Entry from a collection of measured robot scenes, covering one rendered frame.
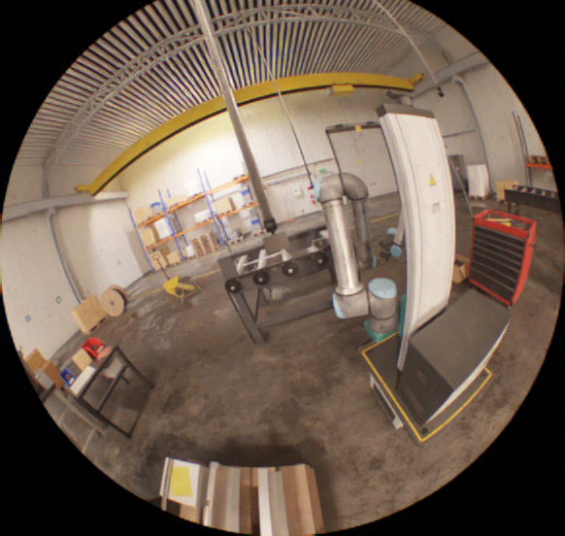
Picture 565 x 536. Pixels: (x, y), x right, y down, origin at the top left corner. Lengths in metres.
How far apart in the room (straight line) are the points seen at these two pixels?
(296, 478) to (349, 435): 0.53
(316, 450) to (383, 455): 0.47
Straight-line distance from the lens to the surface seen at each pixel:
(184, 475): 1.35
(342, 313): 0.96
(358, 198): 0.89
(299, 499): 1.28
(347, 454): 1.54
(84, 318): 7.88
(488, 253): 2.32
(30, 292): 10.25
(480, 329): 1.02
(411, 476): 1.58
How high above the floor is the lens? 1.53
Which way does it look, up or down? 17 degrees down
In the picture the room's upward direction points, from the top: 18 degrees counter-clockwise
